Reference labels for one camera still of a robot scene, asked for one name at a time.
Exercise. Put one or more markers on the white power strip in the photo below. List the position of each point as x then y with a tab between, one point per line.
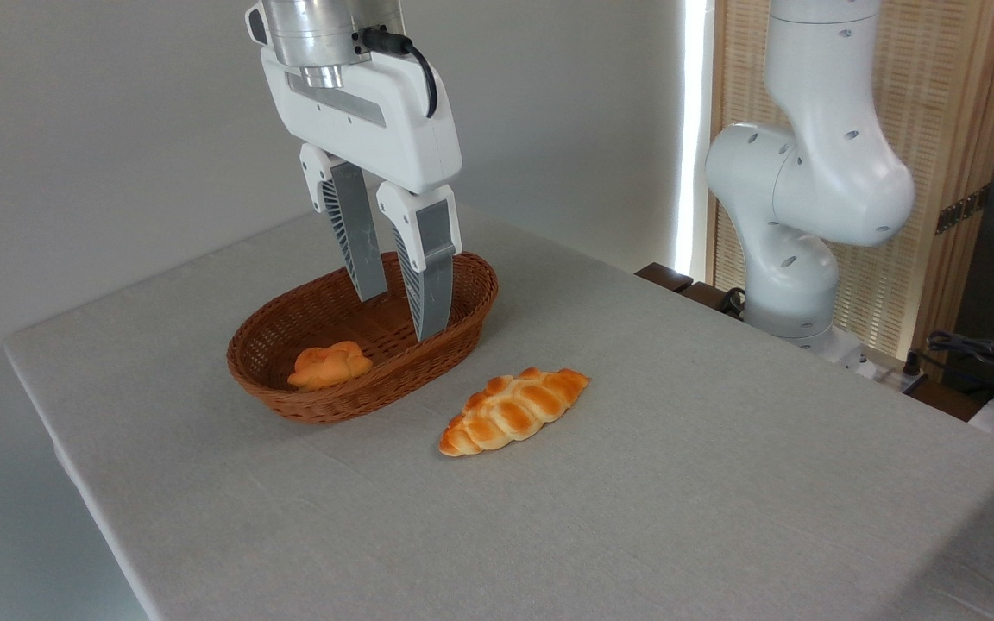
890	375

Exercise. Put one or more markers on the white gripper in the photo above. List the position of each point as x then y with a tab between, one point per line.
393	129

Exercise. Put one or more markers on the grey tablecloth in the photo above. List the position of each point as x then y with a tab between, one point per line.
635	483

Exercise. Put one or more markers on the wooden slatted folding screen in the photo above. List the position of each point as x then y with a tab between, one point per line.
946	86

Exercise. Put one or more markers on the dark wooden furniture piece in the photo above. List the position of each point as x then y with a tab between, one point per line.
663	276

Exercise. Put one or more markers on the small orange bread roll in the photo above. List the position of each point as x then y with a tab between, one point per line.
329	366

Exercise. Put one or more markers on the long braided bread loaf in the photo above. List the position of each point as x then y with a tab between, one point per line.
514	410

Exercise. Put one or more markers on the brown wicker oval basket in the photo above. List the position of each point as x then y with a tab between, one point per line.
342	407

